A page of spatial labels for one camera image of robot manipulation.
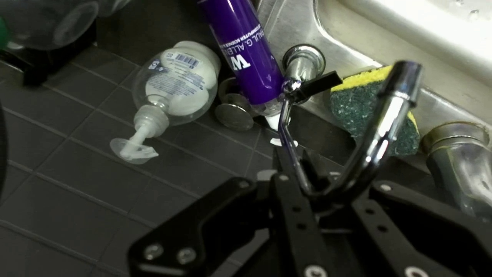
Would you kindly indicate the purple dish soap bottle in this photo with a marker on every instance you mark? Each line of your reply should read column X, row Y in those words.
column 240, row 37

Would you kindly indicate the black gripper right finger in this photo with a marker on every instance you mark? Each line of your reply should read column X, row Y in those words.
column 411, row 234

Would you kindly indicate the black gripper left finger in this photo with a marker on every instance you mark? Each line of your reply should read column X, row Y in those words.
column 301, row 244

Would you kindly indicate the chrome sink hole cap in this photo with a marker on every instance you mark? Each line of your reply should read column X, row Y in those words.
column 234, row 109

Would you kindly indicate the yellow green sponge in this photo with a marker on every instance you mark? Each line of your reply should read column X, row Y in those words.
column 354, row 104

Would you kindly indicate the stainless steel sink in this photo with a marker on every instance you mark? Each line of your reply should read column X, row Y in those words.
column 452, row 40

